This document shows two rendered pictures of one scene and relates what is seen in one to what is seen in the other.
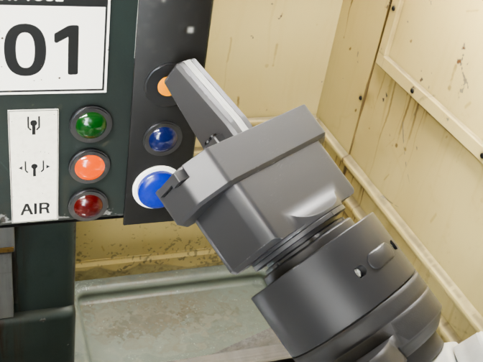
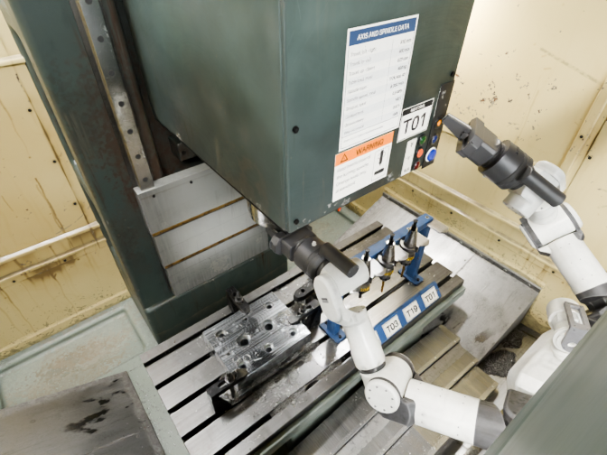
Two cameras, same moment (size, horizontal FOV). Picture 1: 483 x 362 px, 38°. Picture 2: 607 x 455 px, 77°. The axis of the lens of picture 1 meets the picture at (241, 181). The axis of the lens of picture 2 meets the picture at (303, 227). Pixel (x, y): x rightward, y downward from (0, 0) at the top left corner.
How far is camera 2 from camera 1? 0.63 m
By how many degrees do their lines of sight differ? 13
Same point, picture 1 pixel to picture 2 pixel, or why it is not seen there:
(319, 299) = (509, 162)
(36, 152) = (410, 152)
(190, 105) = (452, 125)
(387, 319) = (526, 162)
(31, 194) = (406, 165)
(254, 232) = (490, 152)
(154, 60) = (437, 116)
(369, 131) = not seen: hidden behind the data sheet
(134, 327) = not seen: hidden behind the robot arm
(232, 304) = (325, 222)
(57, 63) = (420, 124)
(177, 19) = (443, 102)
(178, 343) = not seen: hidden behind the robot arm
